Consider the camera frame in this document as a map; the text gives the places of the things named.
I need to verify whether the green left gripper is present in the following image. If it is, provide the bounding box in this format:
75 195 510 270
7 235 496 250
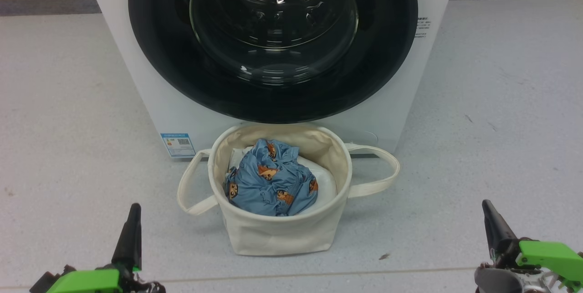
46 203 143 293

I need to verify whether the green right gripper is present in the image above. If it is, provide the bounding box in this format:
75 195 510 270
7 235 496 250
482 200 583 293

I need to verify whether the blue cartoon print garment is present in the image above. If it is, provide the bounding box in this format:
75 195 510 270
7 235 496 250
224 139 319 217

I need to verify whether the black round washing machine door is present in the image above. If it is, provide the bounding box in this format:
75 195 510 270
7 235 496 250
128 0 419 124

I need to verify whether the white front-load washing machine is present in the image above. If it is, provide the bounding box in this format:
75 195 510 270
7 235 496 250
81 0 460 160

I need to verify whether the blue energy label sticker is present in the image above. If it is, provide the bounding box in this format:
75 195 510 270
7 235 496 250
160 133 196 158

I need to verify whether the cream canvas laundry basket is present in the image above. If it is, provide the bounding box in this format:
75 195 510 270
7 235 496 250
177 123 401 257

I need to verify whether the white cloth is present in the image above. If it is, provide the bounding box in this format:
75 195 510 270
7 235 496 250
228 146 338 215

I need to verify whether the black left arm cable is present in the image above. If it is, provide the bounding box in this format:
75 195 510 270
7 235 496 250
132 272 167 293

